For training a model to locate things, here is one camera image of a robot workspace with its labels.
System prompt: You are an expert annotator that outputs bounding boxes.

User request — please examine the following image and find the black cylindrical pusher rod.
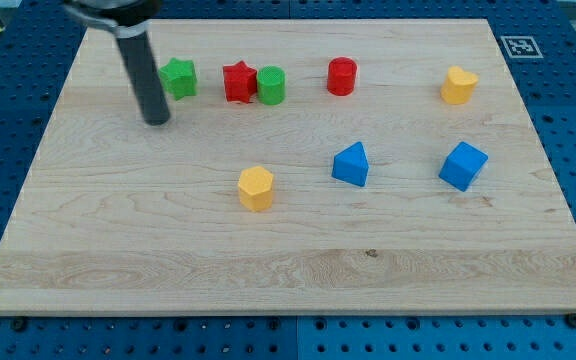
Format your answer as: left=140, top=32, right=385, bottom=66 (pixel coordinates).
left=116, top=32, right=170, bottom=126

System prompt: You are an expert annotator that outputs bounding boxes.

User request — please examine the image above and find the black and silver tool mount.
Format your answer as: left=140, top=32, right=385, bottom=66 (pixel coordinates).
left=62, top=0, right=162, bottom=38

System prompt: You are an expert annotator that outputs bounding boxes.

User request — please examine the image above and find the green star block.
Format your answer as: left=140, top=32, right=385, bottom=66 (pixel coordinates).
left=158, top=58, right=197, bottom=100

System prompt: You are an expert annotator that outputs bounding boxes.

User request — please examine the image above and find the red star block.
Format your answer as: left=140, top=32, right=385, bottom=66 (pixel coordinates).
left=222, top=61, right=257, bottom=103

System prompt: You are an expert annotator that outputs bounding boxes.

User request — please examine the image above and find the green cylinder block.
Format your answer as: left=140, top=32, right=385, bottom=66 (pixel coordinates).
left=257, top=66, right=285, bottom=105

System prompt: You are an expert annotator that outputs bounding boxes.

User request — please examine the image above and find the yellow hexagon block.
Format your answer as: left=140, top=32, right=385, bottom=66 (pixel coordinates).
left=237, top=166, right=274, bottom=212

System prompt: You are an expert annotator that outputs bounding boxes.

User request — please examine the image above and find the light wooden board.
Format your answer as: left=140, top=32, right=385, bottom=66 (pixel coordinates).
left=0, top=19, right=576, bottom=317

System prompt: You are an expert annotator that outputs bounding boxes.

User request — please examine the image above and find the red cylinder block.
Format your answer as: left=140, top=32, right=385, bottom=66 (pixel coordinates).
left=327, top=57, right=358, bottom=96

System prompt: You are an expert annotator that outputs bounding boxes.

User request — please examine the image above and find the blue triangular prism block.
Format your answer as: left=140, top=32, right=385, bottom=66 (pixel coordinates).
left=331, top=142, right=369, bottom=187

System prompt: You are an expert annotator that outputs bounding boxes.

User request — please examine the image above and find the black bolt lower left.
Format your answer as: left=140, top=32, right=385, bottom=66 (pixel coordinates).
left=10, top=317, right=28, bottom=332

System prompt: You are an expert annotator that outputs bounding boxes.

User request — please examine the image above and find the black bolt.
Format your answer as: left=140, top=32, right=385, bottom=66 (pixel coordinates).
left=10, top=317, right=28, bottom=332
left=564, top=313, right=576, bottom=329

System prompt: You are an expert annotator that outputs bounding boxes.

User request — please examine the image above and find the yellow heart block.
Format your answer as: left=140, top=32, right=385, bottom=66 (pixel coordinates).
left=440, top=66, right=479, bottom=105

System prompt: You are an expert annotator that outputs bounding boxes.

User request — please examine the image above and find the blue cube block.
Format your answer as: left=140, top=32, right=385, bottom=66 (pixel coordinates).
left=439, top=142, right=489, bottom=192

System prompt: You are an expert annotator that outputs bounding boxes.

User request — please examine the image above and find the white fiducial marker tag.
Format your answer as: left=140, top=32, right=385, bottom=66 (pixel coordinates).
left=501, top=35, right=543, bottom=59

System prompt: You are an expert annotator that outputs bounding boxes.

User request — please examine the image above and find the black bolt lower right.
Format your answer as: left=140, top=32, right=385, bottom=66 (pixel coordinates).
left=564, top=313, right=576, bottom=329

